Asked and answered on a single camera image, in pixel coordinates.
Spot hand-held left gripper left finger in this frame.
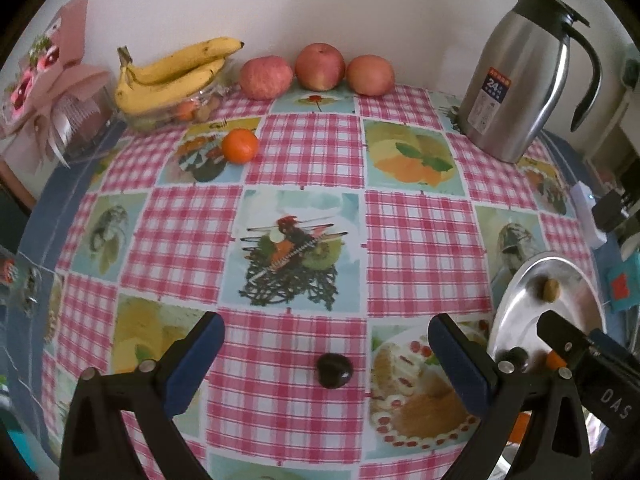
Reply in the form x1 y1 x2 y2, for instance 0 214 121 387
59 311 227 480

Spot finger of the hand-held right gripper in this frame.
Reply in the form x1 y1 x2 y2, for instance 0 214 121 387
536 310 596 376

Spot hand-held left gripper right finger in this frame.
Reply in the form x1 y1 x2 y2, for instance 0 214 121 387
427 312 593 480

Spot dark purple plum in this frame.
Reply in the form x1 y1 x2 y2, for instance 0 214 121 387
317 353 354 390
497 346 530 372

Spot round steel plate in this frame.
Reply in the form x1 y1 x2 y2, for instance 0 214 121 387
486 251 608 480

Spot teal box red label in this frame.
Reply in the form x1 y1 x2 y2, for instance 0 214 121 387
606 260 640 312

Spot white power strip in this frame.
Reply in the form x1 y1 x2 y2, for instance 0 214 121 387
570 183 606 249

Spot black power adapter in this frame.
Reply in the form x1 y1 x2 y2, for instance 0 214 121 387
594 191 630 233

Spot pink checked tablecloth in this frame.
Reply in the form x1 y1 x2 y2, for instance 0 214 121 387
42 82 608 480

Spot small tangerine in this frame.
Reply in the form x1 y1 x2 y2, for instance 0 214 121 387
221 128 259 165

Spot clear glass fruit bowl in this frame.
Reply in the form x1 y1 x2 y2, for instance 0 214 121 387
120 57 236 133

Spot stainless steel thermos jug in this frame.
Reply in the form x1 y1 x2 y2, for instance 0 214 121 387
457 0 602 164

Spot yellow banana bunch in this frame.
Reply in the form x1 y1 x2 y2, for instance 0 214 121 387
115 36 246 116

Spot red apple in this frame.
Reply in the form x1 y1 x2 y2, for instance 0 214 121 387
238 56 294 101
346 54 395 97
294 42 346 92

